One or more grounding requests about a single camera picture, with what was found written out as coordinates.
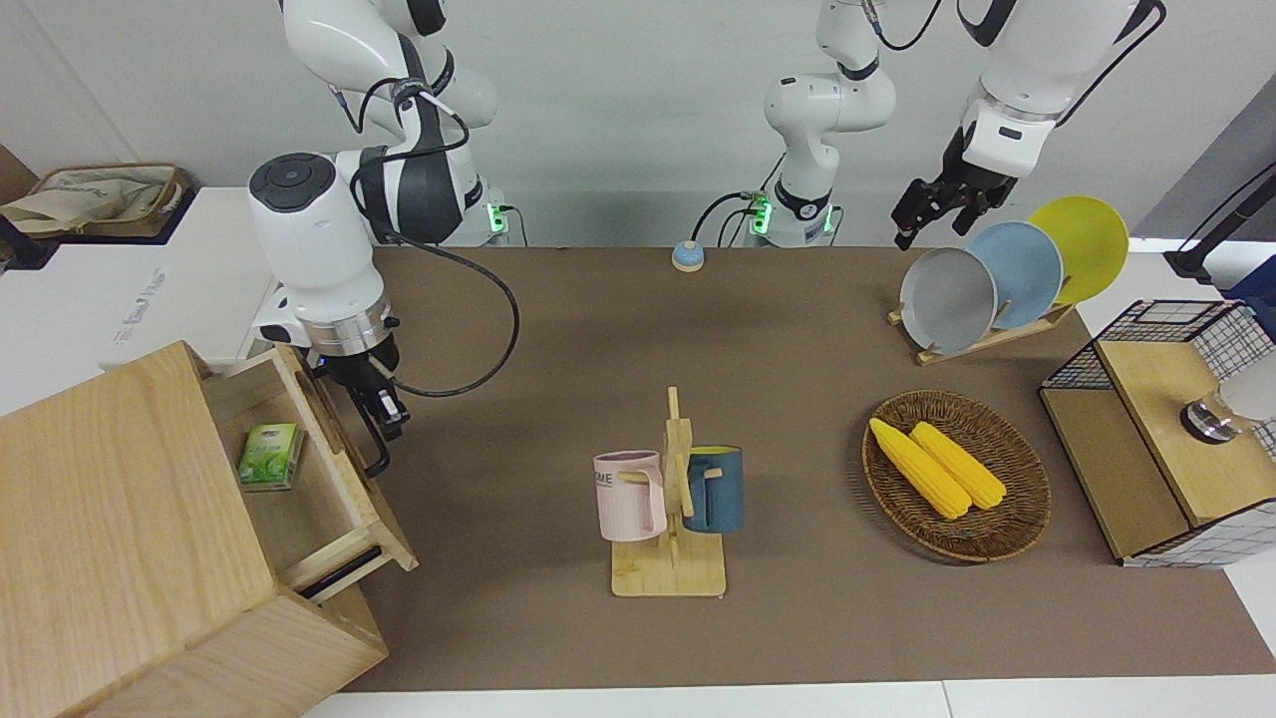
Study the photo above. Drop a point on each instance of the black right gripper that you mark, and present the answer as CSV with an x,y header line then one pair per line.
x,y
359,367

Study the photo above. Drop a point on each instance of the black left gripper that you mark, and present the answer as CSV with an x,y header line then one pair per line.
x,y
982,178

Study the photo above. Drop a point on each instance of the light wooden drawer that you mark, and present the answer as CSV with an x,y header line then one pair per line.
x,y
319,499

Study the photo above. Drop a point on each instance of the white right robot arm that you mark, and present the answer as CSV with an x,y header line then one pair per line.
x,y
309,229

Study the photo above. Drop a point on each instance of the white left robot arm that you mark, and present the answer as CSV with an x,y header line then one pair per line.
x,y
827,100

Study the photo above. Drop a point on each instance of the grey plate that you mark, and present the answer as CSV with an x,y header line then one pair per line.
x,y
945,299

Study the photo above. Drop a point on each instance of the light blue plate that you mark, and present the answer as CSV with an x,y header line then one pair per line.
x,y
1027,264

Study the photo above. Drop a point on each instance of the green tissue pack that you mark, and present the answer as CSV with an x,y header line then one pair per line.
x,y
271,457

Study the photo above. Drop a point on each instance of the wooden plate rack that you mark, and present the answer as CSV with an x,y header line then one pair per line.
x,y
1007,334

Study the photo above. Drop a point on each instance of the yellow plate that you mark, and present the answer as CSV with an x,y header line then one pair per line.
x,y
1092,234

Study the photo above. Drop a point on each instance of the brown table mat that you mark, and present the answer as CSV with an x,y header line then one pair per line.
x,y
797,339

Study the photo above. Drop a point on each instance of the yellow corn cob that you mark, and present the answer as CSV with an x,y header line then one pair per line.
x,y
922,471
962,467

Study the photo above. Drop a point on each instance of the blue round push button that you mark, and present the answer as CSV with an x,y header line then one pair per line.
x,y
688,257

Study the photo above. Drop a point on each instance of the pink mug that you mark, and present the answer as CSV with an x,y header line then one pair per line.
x,y
628,504

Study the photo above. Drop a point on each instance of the black stand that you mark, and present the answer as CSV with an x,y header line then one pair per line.
x,y
1211,244

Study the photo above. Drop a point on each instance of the light wooden cabinet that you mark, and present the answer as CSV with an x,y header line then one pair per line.
x,y
110,519

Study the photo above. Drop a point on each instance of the brown wicker basket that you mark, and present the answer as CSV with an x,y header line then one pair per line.
x,y
1007,529

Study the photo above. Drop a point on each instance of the blue object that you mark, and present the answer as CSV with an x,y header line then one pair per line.
x,y
1258,304

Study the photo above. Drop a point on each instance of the wooden mug rack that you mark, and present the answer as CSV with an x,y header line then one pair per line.
x,y
670,568

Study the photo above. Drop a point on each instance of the silver lamp with white bulb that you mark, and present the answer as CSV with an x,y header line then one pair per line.
x,y
1211,417

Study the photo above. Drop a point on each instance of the dark blue mug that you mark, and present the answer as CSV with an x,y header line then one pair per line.
x,y
723,494

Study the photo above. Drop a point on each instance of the brown bag with cloth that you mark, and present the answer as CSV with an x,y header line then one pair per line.
x,y
95,194

